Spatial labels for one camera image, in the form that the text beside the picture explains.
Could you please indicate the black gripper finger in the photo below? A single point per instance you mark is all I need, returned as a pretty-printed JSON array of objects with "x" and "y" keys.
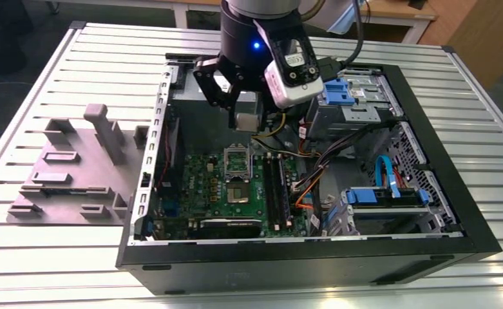
[
  {"x": 268, "y": 106},
  {"x": 214, "y": 83}
]

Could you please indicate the silver CPU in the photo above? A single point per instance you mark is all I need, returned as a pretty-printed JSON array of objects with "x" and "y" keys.
[{"x": 247, "y": 123}]

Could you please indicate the CPU socket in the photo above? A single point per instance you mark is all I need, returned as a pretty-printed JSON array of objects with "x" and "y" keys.
[{"x": 238, "y": 193}]

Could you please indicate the grey power supply unit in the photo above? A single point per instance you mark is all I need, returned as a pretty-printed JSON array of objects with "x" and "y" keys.
[{"x": 203, "y": 132}]

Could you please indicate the blue plastic drive latch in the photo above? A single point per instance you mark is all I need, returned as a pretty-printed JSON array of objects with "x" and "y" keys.
[{"x": 342, "y": 95}]

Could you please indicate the metal optical drive cage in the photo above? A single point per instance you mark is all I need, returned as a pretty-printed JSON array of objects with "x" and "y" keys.
[{"x": 363, "y": 112}]

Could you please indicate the green motherboard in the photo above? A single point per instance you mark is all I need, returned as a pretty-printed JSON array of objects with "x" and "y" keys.
[{"x": 199, "y": 196}]

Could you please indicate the hard disk in blue carrier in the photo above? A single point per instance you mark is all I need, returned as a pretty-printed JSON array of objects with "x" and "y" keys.
[{"x": 363, "y": 196}]

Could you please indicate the black graphics card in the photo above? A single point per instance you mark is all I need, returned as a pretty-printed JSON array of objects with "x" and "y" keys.
[{"x": 230, "y": 227}]

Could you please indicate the grey parts rack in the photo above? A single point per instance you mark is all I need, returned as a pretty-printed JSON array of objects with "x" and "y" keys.
[{"x": 87, "y": 180}]

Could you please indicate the metal disk bay cage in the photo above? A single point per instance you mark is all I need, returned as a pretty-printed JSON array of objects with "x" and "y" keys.
[{"x": 406, "y": 210}]

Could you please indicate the black PC case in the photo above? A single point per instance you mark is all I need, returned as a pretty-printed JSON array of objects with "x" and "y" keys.
[{"x": 277, "y": 254}]

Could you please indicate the wooden cabinet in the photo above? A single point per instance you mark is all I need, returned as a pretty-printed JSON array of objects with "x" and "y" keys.
[{"x": 483, "y": 32}]

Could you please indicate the wooden desk white frame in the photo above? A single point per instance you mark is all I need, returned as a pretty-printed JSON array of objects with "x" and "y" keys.
[{"x": 402, "y": 9}]

